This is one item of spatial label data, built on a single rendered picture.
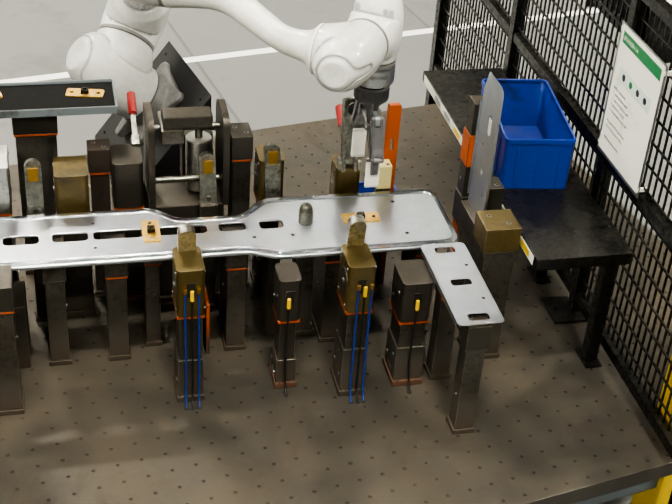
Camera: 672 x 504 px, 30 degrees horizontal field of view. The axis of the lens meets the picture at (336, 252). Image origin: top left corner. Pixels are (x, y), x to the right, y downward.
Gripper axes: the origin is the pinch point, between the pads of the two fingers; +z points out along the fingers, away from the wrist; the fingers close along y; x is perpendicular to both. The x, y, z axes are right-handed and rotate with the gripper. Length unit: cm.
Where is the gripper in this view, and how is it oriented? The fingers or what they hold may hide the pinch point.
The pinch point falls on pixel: (364, 165)
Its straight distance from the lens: 273.2
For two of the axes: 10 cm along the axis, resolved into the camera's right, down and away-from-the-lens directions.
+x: 9.8, -0.7, 2.1
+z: -0.7, 8.2, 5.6
